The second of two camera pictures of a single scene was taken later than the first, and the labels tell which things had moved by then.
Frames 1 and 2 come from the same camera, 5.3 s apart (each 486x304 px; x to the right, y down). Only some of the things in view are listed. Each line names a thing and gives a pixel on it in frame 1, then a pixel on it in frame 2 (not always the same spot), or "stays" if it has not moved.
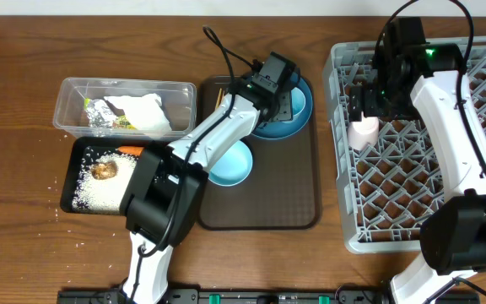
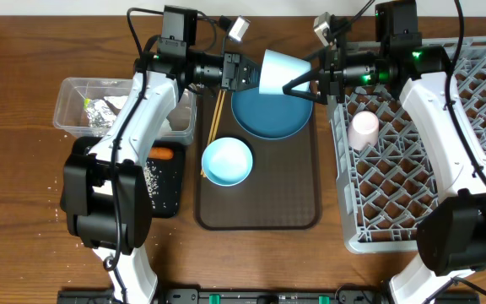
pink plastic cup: [364, 132] stays
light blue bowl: [233, 167] stays
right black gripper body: [361, 101] → [334, 73]
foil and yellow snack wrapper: [99, 115] stays
